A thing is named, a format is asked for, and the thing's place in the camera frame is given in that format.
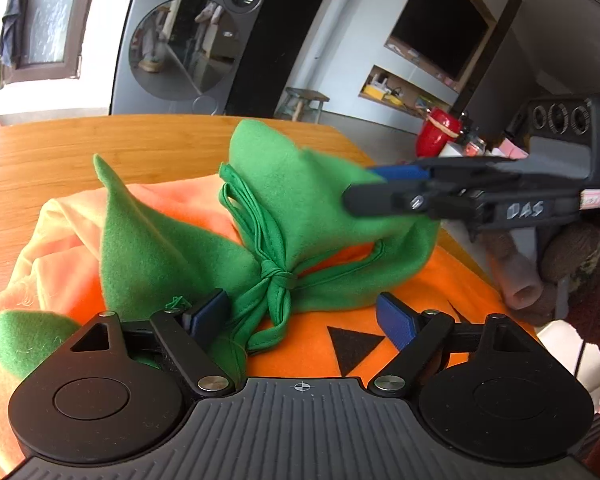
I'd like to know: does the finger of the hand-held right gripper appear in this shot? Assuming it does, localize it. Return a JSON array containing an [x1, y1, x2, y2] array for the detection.
[[370, 156, 527, 187], [342, 181, 483, 222]]

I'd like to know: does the hanging dark cloth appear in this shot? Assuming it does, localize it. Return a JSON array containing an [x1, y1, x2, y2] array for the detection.
[[0, 0, 29, 68]]

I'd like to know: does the yellow box on shelf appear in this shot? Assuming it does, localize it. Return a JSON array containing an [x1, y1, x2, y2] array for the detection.
[[362, 85, 402, 104]]

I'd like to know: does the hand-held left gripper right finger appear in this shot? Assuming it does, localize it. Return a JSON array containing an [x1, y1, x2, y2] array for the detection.
[[369, 293, 536, 397]]

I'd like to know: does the red round vase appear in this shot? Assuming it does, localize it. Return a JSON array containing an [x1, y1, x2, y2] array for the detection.
[[415, 107, 464, 158]]

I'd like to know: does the grey washing machine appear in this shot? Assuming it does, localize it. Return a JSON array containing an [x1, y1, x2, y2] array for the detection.
[[110, 0, 274, 117]]

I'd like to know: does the small wooden stool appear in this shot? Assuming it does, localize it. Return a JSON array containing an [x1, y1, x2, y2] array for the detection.
[[279, 87, 330, 124]]

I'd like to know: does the dark framed window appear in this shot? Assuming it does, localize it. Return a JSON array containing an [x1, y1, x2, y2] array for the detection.
[[0, 0, 106, 86]]

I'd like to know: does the tall black panel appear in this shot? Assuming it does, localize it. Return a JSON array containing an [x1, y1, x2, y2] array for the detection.
[[226, 0, 344, 121]]

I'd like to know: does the white box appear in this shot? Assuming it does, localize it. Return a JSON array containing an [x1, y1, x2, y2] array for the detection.
[[437, 142, 487, 159]]

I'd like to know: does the pink box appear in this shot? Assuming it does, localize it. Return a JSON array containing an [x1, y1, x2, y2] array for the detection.
[[500, 137, 529, 161]]

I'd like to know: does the black wall television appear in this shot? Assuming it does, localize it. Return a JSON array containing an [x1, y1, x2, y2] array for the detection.
[[389, 0, 492, 85]]

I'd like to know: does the person's right hand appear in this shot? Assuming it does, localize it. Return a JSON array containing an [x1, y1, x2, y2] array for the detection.
[[482, 220, 600, 313]]

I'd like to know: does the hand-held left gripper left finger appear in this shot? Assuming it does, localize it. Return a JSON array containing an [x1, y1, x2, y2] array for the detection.
[[70, 288, 236, 397]]

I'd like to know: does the orange pumpkin costume green collar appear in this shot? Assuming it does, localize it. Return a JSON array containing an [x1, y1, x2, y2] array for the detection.
[[0, 120, 537, 480]]

